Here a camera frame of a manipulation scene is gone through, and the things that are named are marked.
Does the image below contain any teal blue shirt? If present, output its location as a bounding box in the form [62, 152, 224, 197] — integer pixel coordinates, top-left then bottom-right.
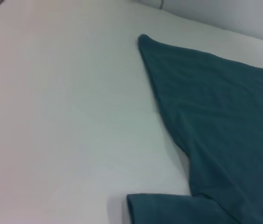
[126, 34, 263, 224]

